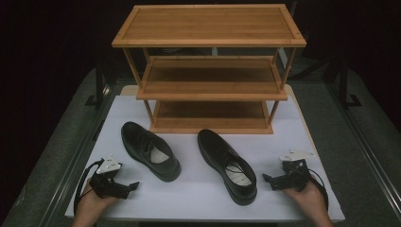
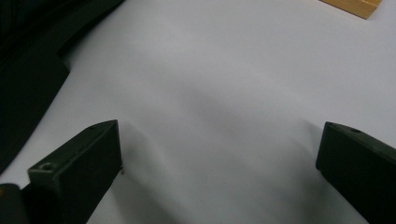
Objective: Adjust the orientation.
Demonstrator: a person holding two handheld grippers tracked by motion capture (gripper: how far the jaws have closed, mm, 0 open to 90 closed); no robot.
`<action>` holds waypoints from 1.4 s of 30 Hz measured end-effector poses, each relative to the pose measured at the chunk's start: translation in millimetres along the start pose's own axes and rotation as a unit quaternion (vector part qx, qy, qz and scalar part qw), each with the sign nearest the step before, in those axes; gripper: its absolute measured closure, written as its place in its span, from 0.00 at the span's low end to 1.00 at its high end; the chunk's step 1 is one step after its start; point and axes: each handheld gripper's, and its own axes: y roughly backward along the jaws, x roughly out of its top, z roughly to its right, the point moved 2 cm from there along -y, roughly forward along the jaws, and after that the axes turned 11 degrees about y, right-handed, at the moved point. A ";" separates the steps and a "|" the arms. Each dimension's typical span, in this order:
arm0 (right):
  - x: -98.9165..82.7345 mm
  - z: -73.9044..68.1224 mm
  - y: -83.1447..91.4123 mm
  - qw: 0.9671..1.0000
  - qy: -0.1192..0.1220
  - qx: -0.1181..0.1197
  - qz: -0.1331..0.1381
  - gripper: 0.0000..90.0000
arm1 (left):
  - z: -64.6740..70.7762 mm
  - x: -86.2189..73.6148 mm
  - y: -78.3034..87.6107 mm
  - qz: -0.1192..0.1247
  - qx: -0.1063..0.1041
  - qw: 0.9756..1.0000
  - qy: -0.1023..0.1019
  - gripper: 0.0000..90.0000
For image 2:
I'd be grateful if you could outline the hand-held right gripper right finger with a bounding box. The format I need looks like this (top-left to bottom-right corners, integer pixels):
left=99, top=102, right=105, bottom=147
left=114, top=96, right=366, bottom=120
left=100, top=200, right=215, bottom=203
left=316, top=121, right=396, bottom=224

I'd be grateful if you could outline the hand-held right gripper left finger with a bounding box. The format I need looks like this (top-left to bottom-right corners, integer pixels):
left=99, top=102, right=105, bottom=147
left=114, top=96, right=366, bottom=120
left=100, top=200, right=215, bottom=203
left=22, top=119, right=123, bottom=224

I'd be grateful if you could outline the wooden shelf rack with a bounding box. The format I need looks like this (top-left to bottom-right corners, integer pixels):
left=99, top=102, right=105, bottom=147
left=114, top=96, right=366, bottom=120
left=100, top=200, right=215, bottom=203
left=318, top=0, right=384, bottom=21

